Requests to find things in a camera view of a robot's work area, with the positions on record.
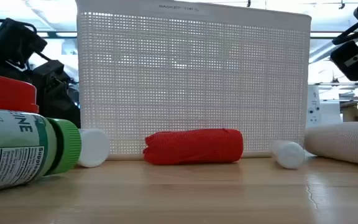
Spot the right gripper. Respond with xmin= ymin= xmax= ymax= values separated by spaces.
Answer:
xmin=330 ymin=22 xmax=358 ymax=82

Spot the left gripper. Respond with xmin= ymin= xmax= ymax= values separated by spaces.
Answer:
xmin=32 ymin=60 xmax=81 ymax=129

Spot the red first aid kit case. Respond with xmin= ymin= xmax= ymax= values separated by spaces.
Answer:
xmin=0 ymin=70 xmax=40 ymax=114

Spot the white bandage roll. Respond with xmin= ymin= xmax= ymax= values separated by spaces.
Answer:
xmin=78 ymin=128 xmax=111 ymax=168

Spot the green-capped supplement bottle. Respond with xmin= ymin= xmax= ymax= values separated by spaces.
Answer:
xmin=0 ymin=107 xmax=82 ymax=194

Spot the beige elastic bandage roll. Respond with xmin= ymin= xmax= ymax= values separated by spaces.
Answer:
xmin=303 ymin=120 xmax=358 ymax=169

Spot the small white bottle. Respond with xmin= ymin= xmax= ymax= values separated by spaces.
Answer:
xmin=270 ymin=139 xmax=306 ymax=170

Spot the white perforated plastic basket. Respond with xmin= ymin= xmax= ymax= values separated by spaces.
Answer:
xmin=75 ymin=0 xmax=312 ymax=160

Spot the red bandage roll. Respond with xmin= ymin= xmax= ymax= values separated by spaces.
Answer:
xmin=142 ymin=128 xmax=244 ymax=166

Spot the white standing device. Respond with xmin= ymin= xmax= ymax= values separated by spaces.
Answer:
xmin=306 ymin=85 xmax=322 ymax=128

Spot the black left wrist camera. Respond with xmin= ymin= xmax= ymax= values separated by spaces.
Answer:
xmin=0 ymin=17 xmax=48 ymax=65

